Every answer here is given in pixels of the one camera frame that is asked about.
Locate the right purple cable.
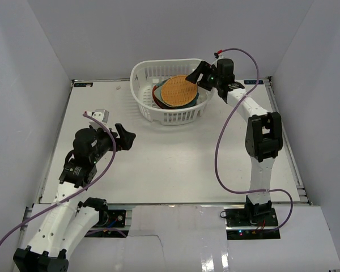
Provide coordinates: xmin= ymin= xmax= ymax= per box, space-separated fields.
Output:
xmin=214 ymin=48 xmax=294 ymax=233

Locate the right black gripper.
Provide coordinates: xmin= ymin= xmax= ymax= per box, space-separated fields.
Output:
xmin=186 ymin=61 xmax=222 ymax=92

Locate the right blue table label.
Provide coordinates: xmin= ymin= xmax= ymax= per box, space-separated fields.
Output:
xmin=244 ymin=80 xmax=264 ymax=85

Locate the left blue table label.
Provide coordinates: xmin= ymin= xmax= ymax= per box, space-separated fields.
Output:
xmin=73 ymin=82 xmax=93 ymax=88

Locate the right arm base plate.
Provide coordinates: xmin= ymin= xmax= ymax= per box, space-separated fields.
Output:
xmin=219 ymin=209 xmax=278 ymax=228

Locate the white plastic dish basket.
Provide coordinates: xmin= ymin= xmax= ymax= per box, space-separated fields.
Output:
xmin=130 ymin=58 xmax=215 ymax=126

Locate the teal scalloped round plate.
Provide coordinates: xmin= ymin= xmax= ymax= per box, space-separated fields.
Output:
xmin=161 ymin=79 xmax=199 ymax=109

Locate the purple cable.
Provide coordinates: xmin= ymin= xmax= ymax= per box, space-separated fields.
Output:
xmin=0 ymin=112 xmax=128 ymax=271
xmin=214 ymin=48 xmax=294 ymax=233

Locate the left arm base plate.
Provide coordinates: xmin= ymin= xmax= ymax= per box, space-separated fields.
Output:
xmin=95 ymin=210 xmax=126 ymax=228

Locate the brown rimmed beige round plate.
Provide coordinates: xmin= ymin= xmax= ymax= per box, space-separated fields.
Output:
xmin=152 ymin=86 xmax=162 ymax=109

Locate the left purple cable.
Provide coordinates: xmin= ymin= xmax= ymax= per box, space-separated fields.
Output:
xmin=0 ymin=112 xmax=128 ymax=271

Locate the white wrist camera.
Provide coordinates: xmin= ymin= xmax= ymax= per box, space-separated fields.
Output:
xmin=84 ymin=109 xmax=109 ymax=125
xmin=214 ymin=50 xmax=224 ymax=62

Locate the light green divided square plate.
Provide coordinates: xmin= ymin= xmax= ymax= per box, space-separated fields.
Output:
xmin=155 ymin=83 xmax=166 ymax=108

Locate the blue table label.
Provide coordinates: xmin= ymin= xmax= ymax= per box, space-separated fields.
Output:
xmin=244 ymin=80 xmax=264 ymax=85
xmin=73 ymin=82 xmax=93 ymax=88

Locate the woven bamboo round tray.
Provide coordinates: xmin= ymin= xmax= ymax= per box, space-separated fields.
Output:
xmin=160 ymin=75 xmax=198 ymax=107

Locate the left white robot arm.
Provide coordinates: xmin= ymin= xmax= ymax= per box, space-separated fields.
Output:
xmin=13 ymin=124 xmax=136 ymax=271

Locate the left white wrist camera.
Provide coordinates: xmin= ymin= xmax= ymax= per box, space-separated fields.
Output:
xmin=84 ymin=109 xmax=109 ymax=125

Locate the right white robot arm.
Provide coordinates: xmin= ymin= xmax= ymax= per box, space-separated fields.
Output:
xmin=186 ymin=58 xmax=283 ymax=226

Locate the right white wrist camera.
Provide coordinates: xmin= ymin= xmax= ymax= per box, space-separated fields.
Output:
xmin=214 ymin=50 xmax=224 ymax=62

